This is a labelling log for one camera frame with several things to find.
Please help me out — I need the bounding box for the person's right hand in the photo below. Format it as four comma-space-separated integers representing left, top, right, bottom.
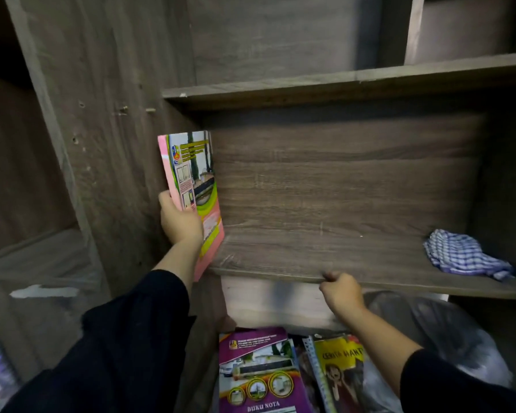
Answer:
319, 272, 367, 316

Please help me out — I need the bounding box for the person's left hand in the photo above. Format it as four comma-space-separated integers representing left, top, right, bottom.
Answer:
158, 190, 204, 246

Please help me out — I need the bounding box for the pink green book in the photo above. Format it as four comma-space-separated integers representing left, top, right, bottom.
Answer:
157, 130, 225, 282

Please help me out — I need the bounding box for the person's right forearm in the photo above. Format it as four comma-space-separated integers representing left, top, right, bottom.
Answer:
337, 303, 516, 413

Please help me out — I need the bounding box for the person's left forearm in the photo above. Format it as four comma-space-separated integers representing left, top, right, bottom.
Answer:
2, 237, 204, 413

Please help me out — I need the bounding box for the grey wooden shelf unit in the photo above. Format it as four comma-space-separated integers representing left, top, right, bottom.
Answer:
0, 0, 516, 413

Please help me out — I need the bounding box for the clear punched plastic sleeve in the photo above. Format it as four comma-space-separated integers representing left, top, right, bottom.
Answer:
302, 337, 337, 413

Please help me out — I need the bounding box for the yellow cartoon book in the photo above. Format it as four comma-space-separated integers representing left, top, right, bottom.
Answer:
312, 335, 370, 413

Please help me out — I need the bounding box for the purple notebook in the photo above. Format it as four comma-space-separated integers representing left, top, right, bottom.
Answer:
218, 327, 314, 413

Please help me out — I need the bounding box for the grey plastic bag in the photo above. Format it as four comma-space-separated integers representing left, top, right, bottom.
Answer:
363, 291, 513, 413

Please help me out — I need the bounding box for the blue white checkered cloth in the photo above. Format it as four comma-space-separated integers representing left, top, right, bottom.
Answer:
423, 229, 515, 281

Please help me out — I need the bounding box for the white paper scrap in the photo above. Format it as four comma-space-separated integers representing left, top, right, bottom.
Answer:
9, 285, 81, 299

